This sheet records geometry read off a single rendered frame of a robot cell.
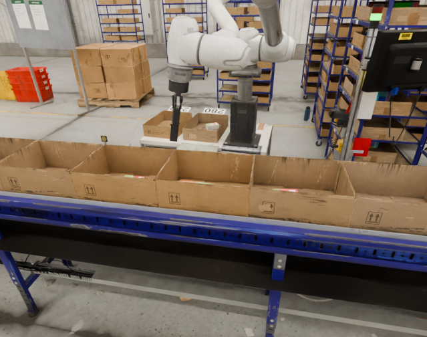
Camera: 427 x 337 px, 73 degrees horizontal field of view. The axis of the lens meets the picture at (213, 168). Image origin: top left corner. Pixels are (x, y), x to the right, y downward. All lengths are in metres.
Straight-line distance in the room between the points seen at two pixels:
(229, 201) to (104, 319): 1.24
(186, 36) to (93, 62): 5.03
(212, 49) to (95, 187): 0.77
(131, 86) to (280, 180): 4.64
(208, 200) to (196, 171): 0.32
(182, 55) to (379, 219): 0.93
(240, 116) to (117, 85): 4.02
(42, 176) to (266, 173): 1.03
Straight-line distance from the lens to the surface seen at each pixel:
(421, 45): 1.87
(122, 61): 5.73
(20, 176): 1.59
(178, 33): 1.06
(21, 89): 7.16
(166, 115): 2.72
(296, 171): 1.42
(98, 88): 6.12
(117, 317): 2.09
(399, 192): 1.58
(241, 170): 1.43
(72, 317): 2.19
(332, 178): 1.46
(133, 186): 1.27
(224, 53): 1.00
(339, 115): 1.98
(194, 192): 1.19
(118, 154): 1.59
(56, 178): 1.46
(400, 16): 2.40
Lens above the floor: 1.67
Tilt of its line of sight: 29 degrees down
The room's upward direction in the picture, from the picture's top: 1 degrees counter-clockwise
